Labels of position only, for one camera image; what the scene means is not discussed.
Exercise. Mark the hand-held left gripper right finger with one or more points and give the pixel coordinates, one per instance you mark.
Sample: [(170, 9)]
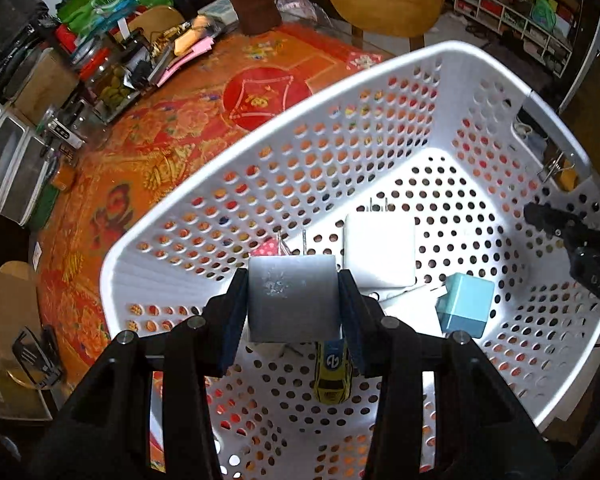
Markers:
[(352, 325)]

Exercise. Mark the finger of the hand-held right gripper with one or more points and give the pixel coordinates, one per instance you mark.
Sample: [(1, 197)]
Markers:
[(550, 217)]

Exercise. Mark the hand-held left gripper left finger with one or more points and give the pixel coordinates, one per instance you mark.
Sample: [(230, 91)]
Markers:
[(232, 320)]

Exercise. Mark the grey metal block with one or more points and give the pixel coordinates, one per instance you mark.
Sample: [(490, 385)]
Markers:
[(292, 295)]

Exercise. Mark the teal cube charger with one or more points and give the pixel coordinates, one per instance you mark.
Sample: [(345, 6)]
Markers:
[(467, 305)]

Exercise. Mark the white perforated plastic basket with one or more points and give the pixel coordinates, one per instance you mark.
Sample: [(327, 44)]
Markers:
[(280, 125)]

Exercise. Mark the metal binder clip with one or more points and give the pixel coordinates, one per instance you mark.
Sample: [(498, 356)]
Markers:
[(555, 166)]

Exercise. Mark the flat white charger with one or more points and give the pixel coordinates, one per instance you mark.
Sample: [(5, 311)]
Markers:
[(410, 310)]

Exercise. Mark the yellow toy car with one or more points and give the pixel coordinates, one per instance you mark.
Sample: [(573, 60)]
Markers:
[(330, 385)]

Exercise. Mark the small pink dotted cube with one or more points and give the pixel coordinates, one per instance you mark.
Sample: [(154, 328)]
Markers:
[(267, 249)]

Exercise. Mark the large white square charger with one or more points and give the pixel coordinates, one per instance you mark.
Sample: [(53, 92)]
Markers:
[(380, 250)]

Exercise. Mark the black folding stand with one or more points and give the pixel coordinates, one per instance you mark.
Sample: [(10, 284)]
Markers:
[(35, 355)]

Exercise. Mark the red printed tablecloth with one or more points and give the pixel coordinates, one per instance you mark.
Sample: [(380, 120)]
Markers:
[(180, 125)]

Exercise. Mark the white cubby shelf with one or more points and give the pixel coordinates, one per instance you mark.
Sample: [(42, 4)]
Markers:
[(515, 15)]

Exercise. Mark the small orange container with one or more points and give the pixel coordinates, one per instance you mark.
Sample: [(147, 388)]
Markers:
[(62, 177)]

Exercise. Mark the open cardboard box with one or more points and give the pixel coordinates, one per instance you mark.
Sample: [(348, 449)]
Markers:
[(5, 310)]

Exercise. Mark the glass jar of olives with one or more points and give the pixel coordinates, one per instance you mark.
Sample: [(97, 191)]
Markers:
[(112, 90)]

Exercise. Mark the pink papers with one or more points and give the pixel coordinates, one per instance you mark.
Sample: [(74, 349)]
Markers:
[(190, 55)]

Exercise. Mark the wooden chair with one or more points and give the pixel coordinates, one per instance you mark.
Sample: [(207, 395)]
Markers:
[(380, 5)]

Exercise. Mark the clear plastic drawer unit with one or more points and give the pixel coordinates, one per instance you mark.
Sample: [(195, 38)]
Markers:
[(5, 160)]

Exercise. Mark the orange snack packet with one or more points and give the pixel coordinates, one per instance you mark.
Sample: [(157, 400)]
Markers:
[(187, 42)]

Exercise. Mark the brown cardboard box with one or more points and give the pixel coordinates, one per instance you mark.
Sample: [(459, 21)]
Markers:
[(45, 85)]

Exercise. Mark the brown mug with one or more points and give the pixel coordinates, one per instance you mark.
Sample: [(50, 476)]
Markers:
[(252, 7)]

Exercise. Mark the black bag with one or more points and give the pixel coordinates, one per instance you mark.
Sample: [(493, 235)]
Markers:
[(10, 25)]

